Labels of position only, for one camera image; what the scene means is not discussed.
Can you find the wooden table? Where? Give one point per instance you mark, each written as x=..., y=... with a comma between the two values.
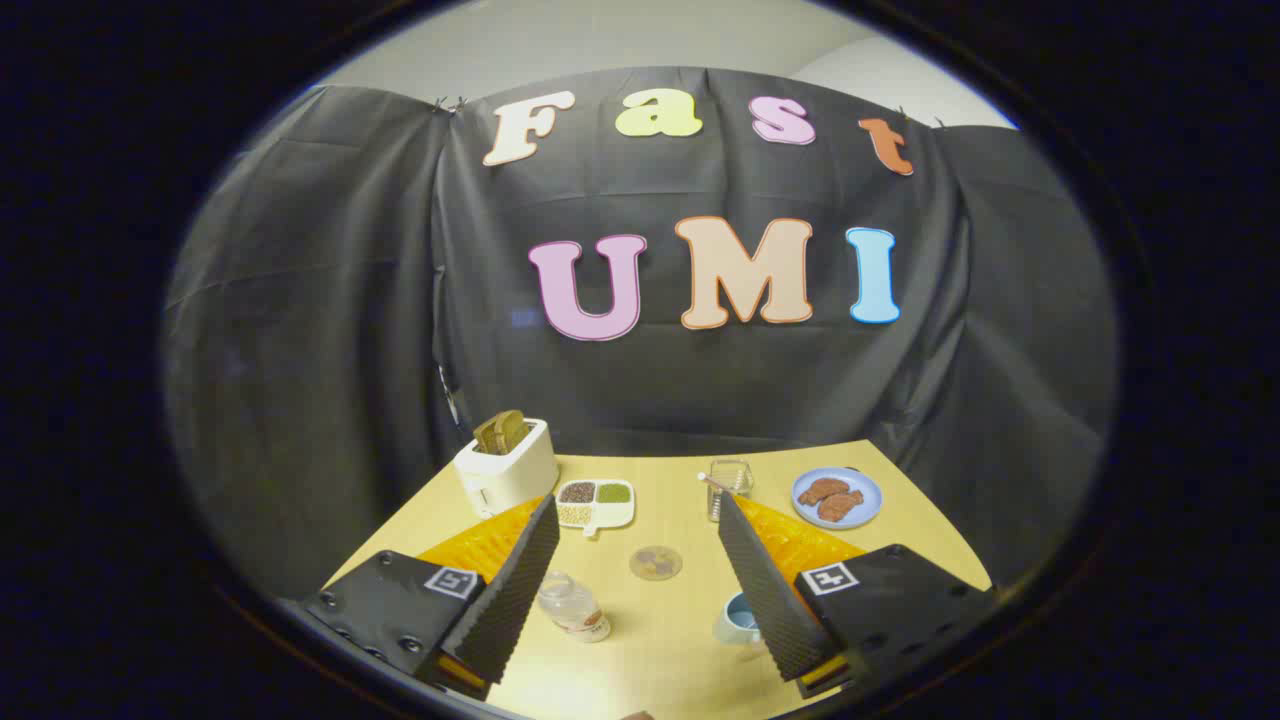
x=670, y=500

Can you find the white toaster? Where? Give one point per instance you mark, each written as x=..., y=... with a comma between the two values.
x=505, y=478

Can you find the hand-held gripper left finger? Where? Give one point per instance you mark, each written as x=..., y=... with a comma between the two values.
x=520, y=590

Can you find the white divided tray of beans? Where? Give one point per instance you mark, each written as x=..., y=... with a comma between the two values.
x=612, y=515

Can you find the wooden stick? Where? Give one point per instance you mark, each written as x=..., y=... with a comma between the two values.
x=712, y=482

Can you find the clear glass jar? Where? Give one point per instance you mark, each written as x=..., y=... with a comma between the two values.
x=737, y=478

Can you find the round brown coaster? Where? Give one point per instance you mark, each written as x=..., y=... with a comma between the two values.
x=656, y=563

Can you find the white and blue cup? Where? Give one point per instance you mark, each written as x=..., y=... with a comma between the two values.
x=738, y=617

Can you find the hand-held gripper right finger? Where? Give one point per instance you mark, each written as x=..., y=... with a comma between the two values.
x=765, y=590

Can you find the clear plastic bottle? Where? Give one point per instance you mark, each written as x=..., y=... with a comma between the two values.
x=572, y=605

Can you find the black backdrop cloth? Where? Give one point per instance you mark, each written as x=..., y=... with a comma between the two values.
x=700, y=380

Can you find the brown meat piece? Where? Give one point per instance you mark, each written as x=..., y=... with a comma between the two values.
x=840, y=507
x=822, y=489

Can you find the light blue plate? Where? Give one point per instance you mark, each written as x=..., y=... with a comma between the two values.
x=870, y=495

